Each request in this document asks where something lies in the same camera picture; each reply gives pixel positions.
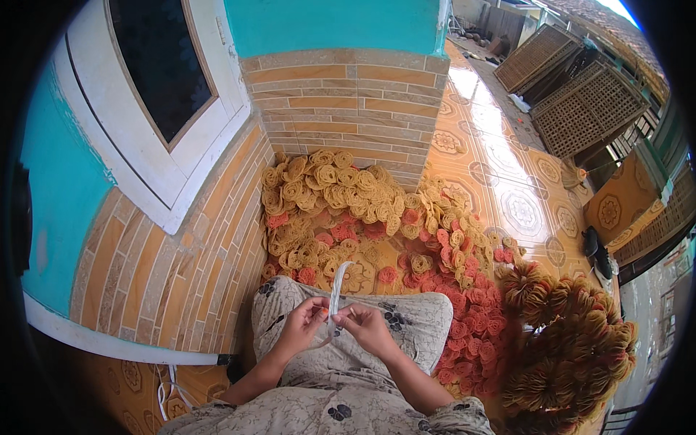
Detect person's right hand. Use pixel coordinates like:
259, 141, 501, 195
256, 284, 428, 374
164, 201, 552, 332
332, 303, 401, 361

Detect person's left hand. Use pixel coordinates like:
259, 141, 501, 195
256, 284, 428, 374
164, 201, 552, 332
274, 296, 332, 355

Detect white plastic strip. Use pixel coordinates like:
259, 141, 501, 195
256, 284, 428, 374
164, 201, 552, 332
312, 260, 355, 350

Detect person's body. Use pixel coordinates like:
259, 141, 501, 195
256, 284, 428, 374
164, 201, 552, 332
158, 363, 497, 435

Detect heap of yellow pink crackers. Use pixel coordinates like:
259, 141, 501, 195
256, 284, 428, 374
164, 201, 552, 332
259, 149, 527, 400

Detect white pipe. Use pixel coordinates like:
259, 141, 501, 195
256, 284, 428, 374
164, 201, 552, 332
23, 292, 236, 366

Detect tied bundles of crackers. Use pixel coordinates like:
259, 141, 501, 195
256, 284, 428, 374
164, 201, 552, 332
496, 260, 640, 435

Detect pair of black sandals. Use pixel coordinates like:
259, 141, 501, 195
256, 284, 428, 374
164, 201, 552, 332
581, 225, 615, 281

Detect white framed window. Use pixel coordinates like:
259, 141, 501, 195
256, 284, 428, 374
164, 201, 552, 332
53, 0, 252, 236

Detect large woven bamboo rack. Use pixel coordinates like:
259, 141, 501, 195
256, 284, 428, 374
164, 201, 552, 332
530, 60, 651, 160

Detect light woven bamboo rack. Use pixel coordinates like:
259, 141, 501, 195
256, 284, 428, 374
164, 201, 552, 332
493, 23, 584, 94

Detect dark woven bamboo rack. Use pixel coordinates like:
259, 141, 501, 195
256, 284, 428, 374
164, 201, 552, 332
519, 48, 601, 107

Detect white string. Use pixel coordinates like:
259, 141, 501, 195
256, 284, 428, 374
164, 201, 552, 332
157, 363, 195, 423

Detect small string spool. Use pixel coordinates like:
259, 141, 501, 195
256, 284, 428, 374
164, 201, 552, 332
560, 166, 588, 190

